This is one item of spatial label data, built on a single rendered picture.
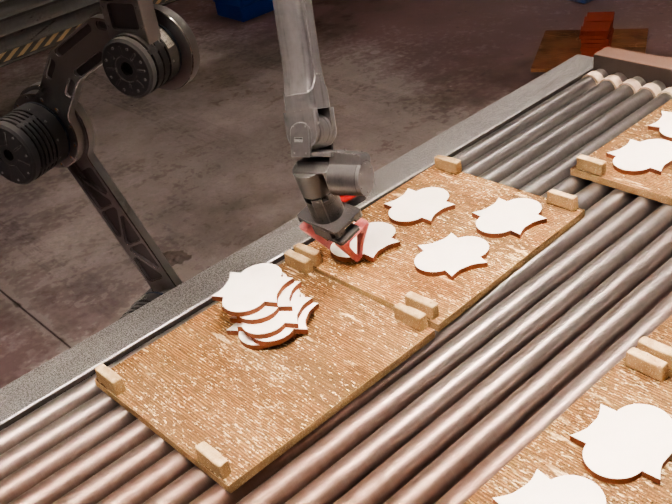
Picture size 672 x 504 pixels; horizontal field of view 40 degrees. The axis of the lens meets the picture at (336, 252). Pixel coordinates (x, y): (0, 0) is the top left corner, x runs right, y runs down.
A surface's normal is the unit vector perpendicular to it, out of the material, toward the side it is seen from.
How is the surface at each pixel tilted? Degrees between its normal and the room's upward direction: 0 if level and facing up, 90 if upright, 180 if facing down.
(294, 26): 67
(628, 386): 0
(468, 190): 0
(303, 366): 0
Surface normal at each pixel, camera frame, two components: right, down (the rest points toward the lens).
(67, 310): -0.14, -0.83
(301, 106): -0.43, 0.18
